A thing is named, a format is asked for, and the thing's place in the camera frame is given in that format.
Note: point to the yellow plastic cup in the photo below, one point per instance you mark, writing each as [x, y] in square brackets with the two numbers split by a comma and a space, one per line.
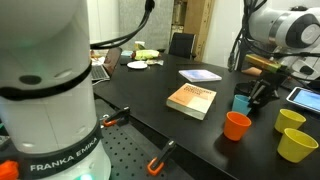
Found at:
[289, 120]
[296, 146]

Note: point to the yellow-green bag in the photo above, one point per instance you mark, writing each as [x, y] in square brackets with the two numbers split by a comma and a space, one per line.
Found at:
[146, 54]

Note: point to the black mesh chair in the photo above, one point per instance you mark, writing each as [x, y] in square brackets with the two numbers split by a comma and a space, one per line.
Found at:
[181, 45]

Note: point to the white paper cup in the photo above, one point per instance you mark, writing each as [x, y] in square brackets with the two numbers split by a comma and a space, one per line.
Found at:
[139, 45]

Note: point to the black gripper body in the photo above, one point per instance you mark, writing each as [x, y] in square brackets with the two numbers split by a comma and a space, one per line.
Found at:
[275, 81]

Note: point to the white-framed tablet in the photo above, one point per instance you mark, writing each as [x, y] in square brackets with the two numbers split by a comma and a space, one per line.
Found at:
[305, 99]

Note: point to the white plate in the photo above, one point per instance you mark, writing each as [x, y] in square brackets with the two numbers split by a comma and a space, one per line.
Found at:
[137, 65]

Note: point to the orange stop button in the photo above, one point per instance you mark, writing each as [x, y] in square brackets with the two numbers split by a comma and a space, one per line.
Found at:
[7, 170]

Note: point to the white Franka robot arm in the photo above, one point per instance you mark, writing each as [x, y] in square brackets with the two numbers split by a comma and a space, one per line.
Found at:
[46, 100]

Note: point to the grey partition panel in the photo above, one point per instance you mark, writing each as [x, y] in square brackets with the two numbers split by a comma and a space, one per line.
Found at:
[143, 23]

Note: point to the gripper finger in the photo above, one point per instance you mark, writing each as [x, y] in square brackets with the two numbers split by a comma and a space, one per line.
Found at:
[268, 96]
[256, 91]

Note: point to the wooden shelf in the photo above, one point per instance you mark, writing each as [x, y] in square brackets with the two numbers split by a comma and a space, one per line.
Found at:
[196, 23]

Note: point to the person's bare hand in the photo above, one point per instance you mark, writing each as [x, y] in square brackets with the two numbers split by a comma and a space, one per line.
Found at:
[251, 71]

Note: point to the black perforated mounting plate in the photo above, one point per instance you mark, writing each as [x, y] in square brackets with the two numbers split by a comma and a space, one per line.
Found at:
[133, 150]

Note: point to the blue plastic cup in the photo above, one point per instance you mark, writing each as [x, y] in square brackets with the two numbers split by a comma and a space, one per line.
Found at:
[240, 106]

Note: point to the black orange bar clamp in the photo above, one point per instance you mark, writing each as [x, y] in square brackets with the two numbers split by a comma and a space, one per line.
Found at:
[161, 158]
[116, 117]

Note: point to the white and blue book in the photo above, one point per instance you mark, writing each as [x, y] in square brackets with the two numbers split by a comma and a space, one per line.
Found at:
[200, 75]

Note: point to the orange plastic cup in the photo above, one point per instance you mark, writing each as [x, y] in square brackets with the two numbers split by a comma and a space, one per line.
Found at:
[236, 126]

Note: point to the orange robotics book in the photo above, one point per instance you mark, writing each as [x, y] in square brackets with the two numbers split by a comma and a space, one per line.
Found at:
[193, 100]

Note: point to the open laptop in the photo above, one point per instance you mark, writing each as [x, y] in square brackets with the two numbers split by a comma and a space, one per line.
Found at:
[106, 66]

